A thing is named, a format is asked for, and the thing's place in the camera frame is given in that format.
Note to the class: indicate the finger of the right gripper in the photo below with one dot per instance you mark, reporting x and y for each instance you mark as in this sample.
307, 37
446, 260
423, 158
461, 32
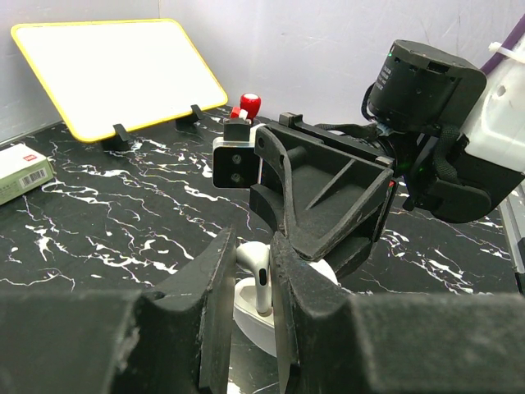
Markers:
324, 197
349, 255

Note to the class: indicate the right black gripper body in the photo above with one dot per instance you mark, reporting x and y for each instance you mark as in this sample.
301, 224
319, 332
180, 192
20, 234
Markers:
328, 164

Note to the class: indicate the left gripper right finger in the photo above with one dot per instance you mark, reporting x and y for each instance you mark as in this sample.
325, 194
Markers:
331, 341

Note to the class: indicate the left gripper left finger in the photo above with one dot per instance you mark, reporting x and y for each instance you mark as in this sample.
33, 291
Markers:
174, 338

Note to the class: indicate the white earbud charging case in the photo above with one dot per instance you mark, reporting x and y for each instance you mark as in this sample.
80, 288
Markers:
258, 328

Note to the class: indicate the white earbud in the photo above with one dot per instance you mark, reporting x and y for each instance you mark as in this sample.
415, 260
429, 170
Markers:
254, 257

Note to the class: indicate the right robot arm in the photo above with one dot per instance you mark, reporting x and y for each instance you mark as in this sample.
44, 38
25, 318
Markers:
328, 188

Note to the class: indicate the red emergency stop button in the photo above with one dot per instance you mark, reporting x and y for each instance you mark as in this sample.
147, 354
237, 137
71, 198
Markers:
251, 103

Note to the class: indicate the yellow framed whiteboard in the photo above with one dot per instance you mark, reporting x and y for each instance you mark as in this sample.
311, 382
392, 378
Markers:
136, 73

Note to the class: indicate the white green carton box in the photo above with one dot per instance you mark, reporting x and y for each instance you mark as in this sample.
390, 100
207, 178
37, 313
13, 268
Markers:
22, 169

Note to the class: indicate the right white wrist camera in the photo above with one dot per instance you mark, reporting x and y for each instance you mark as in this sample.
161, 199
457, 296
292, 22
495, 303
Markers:
234, 162

